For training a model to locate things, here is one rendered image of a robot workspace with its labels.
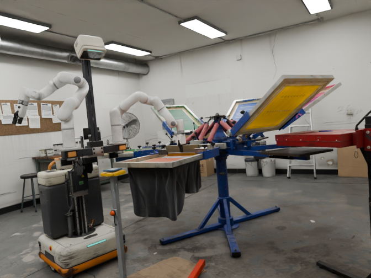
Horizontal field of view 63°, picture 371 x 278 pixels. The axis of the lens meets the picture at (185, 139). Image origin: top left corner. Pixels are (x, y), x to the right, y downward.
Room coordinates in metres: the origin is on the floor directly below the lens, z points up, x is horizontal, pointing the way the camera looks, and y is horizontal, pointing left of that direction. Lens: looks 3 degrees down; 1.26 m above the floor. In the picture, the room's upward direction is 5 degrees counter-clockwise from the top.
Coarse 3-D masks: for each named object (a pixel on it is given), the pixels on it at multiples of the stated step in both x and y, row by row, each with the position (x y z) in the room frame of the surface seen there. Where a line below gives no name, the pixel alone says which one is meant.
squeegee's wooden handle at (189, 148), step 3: (168, 147) 2.88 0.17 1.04; (171, 147) 2.86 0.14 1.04; (174, 147) 2.84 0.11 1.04; (177, 147) 2.82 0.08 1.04; (183, 147) 2.79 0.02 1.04; (186, 147) 2.77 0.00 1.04; (189, 147) 2.75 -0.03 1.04; (192, 147) 2.74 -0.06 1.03; (195, 147) 2.72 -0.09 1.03; (198, 147) 2.71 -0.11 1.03; (168, 150) 2.88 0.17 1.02; (171, 150) 2.86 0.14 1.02; (174, 150) 2.84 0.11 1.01; (177, 150) 2.83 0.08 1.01; (183, 150) 2.79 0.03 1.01; (186, 150) 2.77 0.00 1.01; (189, 150) 2.76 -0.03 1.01; (192, 150) 2.74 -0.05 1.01
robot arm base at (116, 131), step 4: (112, 128) 2.67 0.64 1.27; (116, 128) 2.66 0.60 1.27; (120, 128) 2.68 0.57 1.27; (112, 132) 2.67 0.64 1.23; (116, 132) 2.66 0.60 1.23; (120, 132) 2.68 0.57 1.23; (112, 136) 2.68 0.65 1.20; (116, 136) 2.66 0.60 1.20; (120, 136) 2.68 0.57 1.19; (112, 140) 2.69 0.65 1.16; (116, 140) 2.66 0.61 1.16; (120, 140) 2.67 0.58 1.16
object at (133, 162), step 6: (144, 156) 2.76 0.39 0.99; (150, 156) 2.81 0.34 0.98; (156, 156) 2.89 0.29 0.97; (192, 156) 2.42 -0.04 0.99; (198, 156) 2.48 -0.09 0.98; (120, 162) 2.43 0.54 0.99; (126, 162) 2.39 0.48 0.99; (132, 162) 2.35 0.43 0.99; (138, 162) 2.32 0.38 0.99; (144, 162) 2.29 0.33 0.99; (150, 162) 2.25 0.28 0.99; (156, 162) 2.22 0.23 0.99; (162, 162) 2.19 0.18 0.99; (168, 162) 2.16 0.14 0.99; (174, 162) 2.17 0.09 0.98; (180, 162) 2.24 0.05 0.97; (186, 162) 2.31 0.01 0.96
